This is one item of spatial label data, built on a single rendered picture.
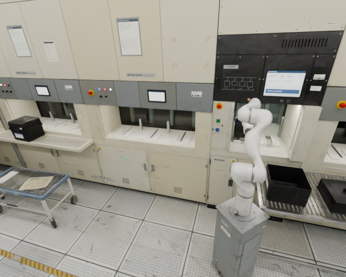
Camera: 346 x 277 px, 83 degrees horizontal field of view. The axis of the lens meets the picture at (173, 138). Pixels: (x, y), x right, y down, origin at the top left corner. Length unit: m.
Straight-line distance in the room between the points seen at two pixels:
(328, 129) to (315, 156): 0.28
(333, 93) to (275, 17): 0.75
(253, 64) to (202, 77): 0.43
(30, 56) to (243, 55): 2.32
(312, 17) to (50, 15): 2.32
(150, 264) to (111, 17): 2.36
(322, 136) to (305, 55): 0.73
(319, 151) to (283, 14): 1.22
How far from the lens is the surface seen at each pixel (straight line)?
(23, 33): 2.92
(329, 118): 2.11
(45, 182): 2.83
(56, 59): 2.67
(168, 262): 2.26
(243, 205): 1.55
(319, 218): 1.85
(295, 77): 1.94
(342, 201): 1.92
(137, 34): 2.06
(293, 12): 1.89
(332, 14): 1.95
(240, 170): 1.37
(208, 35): 1.87
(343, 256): 2.78
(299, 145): 2.11
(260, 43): 1.87
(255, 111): 1.44
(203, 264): 2.26
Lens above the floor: 1.95
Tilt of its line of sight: 27 degrees down
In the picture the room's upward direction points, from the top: 2 degrees counter-clockwise
